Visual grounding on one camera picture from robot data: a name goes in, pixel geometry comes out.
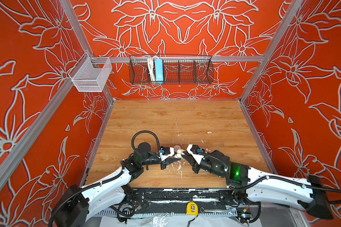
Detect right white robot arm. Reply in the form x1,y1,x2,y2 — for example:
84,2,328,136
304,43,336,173
175,148,341,220

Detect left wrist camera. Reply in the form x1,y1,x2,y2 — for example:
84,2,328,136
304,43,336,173
159,147,175,162

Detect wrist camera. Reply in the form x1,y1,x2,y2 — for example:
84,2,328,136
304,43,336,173
187,144,205,164
159,147,175,162

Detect silver wrench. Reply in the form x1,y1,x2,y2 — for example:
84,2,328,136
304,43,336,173
199,207,232,213

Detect white earbud charging case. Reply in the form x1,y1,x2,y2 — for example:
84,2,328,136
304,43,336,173
173,145,186,159

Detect light blue box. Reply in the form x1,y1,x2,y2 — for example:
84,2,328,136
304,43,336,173
154,59,164,84

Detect white coiled cable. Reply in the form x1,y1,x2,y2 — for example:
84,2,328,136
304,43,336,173
147,56,156,83

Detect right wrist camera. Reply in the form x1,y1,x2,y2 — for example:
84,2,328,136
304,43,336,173
187,144,205,164

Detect yellow tape measure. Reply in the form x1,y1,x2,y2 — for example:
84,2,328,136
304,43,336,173
186,202,199,216

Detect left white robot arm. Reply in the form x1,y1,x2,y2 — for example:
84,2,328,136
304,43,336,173
48,142,185,227

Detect black wire wall basket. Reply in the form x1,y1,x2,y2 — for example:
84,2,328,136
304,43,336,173
129,54,214,85

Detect clear plastic wall bin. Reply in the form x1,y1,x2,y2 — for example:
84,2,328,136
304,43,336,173
69,52,113,92

